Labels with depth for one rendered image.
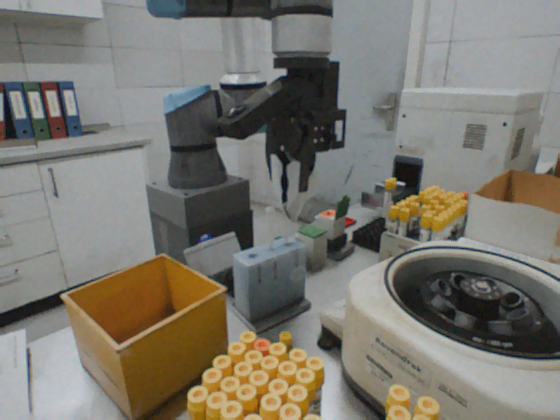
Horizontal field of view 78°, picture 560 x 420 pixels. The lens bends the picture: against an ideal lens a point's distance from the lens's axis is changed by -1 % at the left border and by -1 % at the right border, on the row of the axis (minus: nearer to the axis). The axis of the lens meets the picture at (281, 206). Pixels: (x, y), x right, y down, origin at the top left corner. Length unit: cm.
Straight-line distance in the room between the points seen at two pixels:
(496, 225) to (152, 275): 54
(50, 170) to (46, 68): 83
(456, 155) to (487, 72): 137
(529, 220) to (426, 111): 44
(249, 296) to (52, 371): 25
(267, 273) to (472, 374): 27
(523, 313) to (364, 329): 16
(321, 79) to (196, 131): 44
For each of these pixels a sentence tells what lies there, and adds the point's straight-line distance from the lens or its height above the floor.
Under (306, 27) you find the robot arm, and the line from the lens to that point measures 45.
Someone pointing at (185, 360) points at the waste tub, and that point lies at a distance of 43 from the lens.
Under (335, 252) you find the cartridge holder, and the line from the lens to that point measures 69.
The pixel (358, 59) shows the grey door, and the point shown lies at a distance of 260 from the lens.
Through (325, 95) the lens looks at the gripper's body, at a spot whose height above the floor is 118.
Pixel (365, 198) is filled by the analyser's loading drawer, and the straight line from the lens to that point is 91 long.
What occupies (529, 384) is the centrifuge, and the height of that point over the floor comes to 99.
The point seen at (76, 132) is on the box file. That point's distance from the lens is 242.
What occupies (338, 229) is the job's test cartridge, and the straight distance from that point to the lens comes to 70.
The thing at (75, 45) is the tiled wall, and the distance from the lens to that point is 275.
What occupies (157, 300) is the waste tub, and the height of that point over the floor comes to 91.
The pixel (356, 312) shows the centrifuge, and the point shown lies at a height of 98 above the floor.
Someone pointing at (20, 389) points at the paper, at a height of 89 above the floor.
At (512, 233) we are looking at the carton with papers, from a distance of 67.
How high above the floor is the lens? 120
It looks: 20 degrees down
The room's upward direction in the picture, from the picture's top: straight up
